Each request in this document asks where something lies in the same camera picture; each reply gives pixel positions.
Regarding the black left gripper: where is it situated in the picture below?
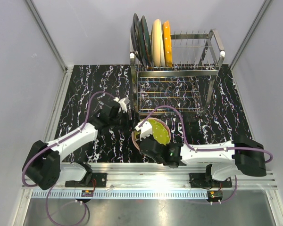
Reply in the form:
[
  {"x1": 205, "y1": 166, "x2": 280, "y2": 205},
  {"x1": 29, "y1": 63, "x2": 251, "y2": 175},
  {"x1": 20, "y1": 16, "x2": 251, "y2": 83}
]
[{"x1": 109, "y1": 109, "x2": 140, "y2": 133}]

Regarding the cream plate with bear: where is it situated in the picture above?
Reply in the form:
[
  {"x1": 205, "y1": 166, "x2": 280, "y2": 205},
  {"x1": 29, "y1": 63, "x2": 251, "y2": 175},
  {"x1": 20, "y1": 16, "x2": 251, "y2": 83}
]
[{"x1": 160, "y1": 40, "x2": 166, "y2": 67}]

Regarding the blue glazed plate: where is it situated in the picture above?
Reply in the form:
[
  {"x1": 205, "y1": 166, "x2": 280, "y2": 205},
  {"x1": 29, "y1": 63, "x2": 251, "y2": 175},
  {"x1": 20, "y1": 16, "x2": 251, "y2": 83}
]
[{"x1": 139, "y1": 16, "x2": 153, "y2": 68}]

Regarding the orange polka dot plate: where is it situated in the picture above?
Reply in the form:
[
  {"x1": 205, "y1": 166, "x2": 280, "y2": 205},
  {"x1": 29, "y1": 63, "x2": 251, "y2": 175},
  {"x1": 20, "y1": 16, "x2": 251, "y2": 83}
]
[{"x1": 162, "y1": 20, "x2": 173, "y2": 67}]

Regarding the dark striped rim plate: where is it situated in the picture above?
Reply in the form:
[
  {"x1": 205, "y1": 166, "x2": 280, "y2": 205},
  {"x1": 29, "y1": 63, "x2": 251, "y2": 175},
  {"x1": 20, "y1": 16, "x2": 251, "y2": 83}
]
[{"x1": 130, "y1": 13, "x2": 144, "y2": 66}]

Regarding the yellow plate with drawing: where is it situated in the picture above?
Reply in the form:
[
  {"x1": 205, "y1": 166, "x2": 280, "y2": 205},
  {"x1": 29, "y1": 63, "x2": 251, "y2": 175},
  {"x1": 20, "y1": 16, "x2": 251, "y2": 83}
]
[{"x1": 151, "y1": 19, "x2": 161, "y2": 67}]

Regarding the yellow wavy plate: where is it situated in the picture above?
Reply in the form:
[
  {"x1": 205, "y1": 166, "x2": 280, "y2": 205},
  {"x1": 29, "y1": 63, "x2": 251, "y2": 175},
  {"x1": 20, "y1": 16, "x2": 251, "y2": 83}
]
[{"x1": 132, "y1": 117, "x2": 171, "y2": 150}]

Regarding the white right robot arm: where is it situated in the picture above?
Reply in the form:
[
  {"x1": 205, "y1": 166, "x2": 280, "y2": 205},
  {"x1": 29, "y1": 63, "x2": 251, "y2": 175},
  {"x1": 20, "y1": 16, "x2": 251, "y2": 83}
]
[{"x1": 139, "y1": 135, "x2": 266, "y2": 187}]

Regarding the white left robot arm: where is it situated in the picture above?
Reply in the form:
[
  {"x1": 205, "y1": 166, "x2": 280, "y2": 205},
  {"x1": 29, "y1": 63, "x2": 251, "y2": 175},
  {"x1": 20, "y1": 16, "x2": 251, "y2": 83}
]
[{"x1": 22, "y1": 98, "x2": 133, "y2": 190}]

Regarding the pink bottom plate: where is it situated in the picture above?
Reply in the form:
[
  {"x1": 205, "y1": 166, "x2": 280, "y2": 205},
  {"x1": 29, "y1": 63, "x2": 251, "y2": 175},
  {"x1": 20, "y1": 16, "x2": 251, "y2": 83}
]
[{"x1": 132, "y1": 117, "x2": 171, "y2": 150}]

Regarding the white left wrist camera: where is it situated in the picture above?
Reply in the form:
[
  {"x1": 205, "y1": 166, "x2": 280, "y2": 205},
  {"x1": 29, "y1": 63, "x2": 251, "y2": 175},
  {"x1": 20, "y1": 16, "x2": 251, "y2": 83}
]
[{"x1": 113, "y1": 97, "x2": 130, "y2": 113}]

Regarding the aluminium front rail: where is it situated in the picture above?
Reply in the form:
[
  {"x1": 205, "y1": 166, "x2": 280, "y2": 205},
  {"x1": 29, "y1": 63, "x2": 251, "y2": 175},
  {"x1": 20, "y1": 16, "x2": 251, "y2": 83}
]
[{"x1": 21, "y1": 162, "x2": 278, "y2": 190}]

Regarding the slotted cable duct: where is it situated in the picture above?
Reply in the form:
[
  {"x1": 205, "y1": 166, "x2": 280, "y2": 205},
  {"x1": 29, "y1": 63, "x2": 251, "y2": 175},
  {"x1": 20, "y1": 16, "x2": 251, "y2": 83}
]
[{"x1": 32, "y1": 189, "x2": 208, "y2": 200}]

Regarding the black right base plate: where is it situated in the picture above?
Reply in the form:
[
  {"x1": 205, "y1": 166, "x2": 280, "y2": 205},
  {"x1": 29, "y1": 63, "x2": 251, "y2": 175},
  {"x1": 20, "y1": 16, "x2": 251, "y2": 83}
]
[{"x1": 189, "y1": 173, "x2": 233, "y2": 189}]

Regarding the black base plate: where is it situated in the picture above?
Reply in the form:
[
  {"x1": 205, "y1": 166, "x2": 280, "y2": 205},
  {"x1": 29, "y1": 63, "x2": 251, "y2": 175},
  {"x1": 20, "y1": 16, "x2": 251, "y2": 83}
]
[
  {"x1": 189, "y1": 173, "x2": 233, "y2": 189},
  {"x1": 65, "y1": 172, "x2": 107, "y2": 188}
]

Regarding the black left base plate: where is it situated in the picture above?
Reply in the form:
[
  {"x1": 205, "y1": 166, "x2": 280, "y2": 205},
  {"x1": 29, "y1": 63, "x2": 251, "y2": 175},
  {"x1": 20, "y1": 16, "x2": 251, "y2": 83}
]
[{"x1": 65, "y1": 172, "x2": 107, "y2": 188}]

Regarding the steel wire dish rack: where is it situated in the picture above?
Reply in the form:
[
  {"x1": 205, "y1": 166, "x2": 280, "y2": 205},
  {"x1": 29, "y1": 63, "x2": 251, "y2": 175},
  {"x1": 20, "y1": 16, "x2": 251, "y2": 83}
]
[{"x1": 130, "y1": 29, "x2": 225, "y2": 115}]

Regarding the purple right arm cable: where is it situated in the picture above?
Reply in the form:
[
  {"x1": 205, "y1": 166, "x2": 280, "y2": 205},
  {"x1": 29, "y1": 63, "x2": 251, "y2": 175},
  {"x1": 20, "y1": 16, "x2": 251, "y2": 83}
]
[{"x1": 138, "y1": 105, "x2": 274, "y2": 204}]

